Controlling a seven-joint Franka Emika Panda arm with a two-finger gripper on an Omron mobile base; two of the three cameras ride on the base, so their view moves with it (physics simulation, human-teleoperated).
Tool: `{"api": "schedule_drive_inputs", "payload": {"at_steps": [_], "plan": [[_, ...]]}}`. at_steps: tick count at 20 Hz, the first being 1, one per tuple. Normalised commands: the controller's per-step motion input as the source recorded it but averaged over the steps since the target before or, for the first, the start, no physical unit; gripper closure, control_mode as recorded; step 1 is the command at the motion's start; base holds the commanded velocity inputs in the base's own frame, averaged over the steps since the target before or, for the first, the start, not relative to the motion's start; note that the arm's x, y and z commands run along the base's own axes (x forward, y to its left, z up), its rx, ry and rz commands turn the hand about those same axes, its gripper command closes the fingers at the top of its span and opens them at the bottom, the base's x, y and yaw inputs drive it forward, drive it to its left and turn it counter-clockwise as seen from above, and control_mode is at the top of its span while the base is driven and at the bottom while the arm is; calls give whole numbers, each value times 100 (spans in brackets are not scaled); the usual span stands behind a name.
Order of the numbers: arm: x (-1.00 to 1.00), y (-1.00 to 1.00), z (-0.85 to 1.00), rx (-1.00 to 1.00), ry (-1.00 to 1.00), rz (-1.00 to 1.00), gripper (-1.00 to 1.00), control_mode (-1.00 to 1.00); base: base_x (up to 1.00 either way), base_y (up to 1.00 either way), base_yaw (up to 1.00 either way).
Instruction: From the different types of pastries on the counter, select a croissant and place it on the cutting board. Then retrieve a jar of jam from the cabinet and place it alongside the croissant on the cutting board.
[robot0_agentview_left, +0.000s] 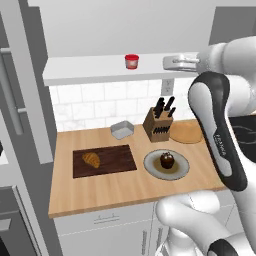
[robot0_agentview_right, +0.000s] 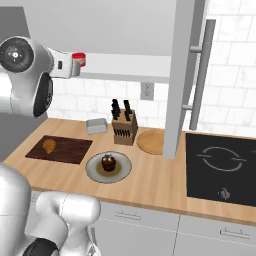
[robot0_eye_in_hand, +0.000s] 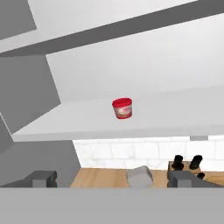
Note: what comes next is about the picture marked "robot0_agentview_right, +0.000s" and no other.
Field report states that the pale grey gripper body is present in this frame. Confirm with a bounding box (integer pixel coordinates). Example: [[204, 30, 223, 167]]
[[70, 53, 82, 78]]

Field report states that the red-lidded jam jar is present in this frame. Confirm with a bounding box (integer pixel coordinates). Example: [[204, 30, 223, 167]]
[[72, 52, 87, 68]]

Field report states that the golden croissant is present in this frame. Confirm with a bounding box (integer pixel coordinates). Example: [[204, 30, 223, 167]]
[[42, 138, 57, 155]]

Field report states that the dark brown cutting board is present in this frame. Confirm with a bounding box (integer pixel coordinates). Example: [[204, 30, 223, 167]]
[[25, 134, 94, 165]]

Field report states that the round wooden board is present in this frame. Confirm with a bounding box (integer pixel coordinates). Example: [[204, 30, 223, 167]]
[[135, 129, 166, 156]]

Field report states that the white cabinet door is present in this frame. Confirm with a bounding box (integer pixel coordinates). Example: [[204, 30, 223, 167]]
[[162, 0, 208, 160]]

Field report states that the small grey box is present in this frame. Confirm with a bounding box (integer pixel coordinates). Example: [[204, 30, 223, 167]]
[[85, 117, 109, 136]]

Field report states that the wooden knife block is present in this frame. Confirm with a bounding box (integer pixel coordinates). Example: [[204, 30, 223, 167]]
[[110, 98, 139, 147]]

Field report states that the chocolate cupcake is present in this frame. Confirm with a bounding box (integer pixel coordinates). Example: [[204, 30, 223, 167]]
[[101, 153, 117, 173]]

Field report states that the grey plate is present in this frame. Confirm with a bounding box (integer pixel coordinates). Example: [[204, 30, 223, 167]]
[[85, 151, 133, 184]]

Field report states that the white drawer front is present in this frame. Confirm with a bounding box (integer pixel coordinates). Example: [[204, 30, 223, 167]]
[[178, 214, 256, 250], [98, 201, 181, 233]]

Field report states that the black hob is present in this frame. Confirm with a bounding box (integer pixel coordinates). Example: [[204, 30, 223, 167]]
[[185, 132, 256, 208]]

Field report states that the white cupboard door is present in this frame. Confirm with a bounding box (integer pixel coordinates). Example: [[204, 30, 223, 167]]
[[89, 217, 180, 256], [173, 231, 256, 256]]

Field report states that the white wall cabinet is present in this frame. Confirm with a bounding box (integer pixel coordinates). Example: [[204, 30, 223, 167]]
[[19, 0, 178, 84]]

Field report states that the grey wall socket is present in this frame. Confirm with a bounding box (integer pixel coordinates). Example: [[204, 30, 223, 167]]
[[140, 81, 155, 101]]

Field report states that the grey bar door handle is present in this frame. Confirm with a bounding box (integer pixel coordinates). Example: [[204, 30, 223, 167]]
[[182, 19, 217, 132]]

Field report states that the grey drawer handle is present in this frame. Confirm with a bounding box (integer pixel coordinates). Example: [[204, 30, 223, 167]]
[[219, 227, 251, 241], [115, 209, 142, 221]]

